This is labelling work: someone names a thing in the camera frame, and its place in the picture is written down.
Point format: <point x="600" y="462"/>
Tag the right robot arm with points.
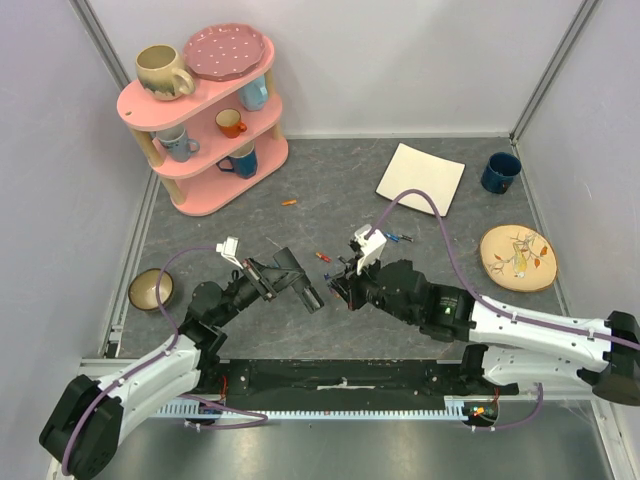
<point x="605" y="352"/>

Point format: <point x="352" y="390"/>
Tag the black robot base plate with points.
<point x="271" y="384"/>

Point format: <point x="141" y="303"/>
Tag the beige ceramic mug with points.
<point x="162" y="72"/>

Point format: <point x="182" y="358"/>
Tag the light blue mug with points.
<point x="254" y="95"/>

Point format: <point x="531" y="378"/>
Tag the grey blue mug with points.
<point x="177" y="143"/>

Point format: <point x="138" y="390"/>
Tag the dark teal mug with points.
<point x="242" y="162"/>

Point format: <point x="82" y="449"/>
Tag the brown ceramic bowl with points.
<point x="142" y="290"/>

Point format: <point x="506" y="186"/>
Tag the pink dotted plate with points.
<point x="224" y="52"/>

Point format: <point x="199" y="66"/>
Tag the pink three-tier shelf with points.
<point x="198" y="187"/>

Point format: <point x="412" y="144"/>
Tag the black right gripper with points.
<point x="356" y="288"/>

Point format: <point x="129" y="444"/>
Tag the black remote control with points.
<point x="295" y="277"/>

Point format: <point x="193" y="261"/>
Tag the orange mug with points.
<point x="229" y="122"/>

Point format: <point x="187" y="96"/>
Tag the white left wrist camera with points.
<point x="228" y="249"/>

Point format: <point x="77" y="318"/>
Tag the orange red battery upper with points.
<point x="323" y="257"/>

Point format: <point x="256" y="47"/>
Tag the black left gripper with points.
<point x="274" y="272"/>

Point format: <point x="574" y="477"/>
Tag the blue battery far right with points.
<point x="393" y="236"/>

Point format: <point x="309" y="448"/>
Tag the white square plate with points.
<point x="410" y="168"/>

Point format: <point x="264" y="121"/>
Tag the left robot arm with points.
<point x="93" y="417"/>

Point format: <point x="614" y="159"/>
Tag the slotted cable duct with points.
<point x="452" y="410"/>

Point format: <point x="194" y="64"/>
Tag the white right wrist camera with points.
<point x="368" y="244"/>

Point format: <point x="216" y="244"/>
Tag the round wooden bird plate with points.
<point x="518" y="258"/>

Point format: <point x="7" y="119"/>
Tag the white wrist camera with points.
<point x="368" y="244"/>
<point x="228" y="249"/>

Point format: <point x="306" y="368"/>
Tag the navy blue mug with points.
<point x="500" y="172"/>

